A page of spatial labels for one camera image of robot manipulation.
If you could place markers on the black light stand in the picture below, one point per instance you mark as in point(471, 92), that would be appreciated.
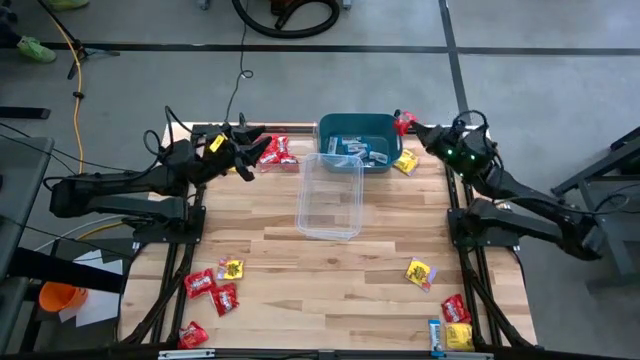
point(92, 51)

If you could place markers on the white paper sheet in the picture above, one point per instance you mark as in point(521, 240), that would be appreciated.
point(100, 310)

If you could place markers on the teal plastic bin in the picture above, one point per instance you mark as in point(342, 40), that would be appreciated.
point(360, 125)

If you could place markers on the tall clear plastic bin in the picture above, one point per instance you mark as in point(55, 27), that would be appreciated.
point(350, 172)

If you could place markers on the grey side table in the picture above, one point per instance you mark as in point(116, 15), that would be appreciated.
point(20, 175)

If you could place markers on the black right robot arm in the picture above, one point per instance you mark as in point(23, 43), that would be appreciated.
point(540, 210)

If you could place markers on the orange plastic bucket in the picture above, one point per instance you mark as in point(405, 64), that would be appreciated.
point(60, 295)

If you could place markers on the grey metal stand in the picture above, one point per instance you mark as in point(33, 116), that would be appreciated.
point(615, 240)

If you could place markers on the low clear plastic bin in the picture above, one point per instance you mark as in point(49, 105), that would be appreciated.
point(302, 167)

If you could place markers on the black flat bar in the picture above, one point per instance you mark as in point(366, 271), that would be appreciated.
point(25, 113)

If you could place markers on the person's leg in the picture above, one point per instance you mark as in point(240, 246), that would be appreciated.
point(7, 27)

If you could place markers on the yellow candy packet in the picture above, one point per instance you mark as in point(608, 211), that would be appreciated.
point(459, 336)
point(406, 161)
point(231, 269)
point(419, 272)

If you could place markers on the black table edge bar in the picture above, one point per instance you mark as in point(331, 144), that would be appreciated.
point(280, 356)

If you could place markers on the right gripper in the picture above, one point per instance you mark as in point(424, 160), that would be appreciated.
point(452, 147)

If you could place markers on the black table frame rails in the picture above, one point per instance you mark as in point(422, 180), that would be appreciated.
point(170, 260)
point(452, 190)

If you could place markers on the black sloped beam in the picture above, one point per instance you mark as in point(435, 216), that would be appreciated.
point(65, 272)

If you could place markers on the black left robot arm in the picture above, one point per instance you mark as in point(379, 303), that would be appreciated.
point(100, 187)

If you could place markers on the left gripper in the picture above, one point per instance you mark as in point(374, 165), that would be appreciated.
point(215, 157)

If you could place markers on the person's foot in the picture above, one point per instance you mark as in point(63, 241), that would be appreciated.
point(67, 4)
point(36, 50)

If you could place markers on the silver metal bracket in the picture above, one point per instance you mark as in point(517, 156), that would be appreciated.
point(187, 354)

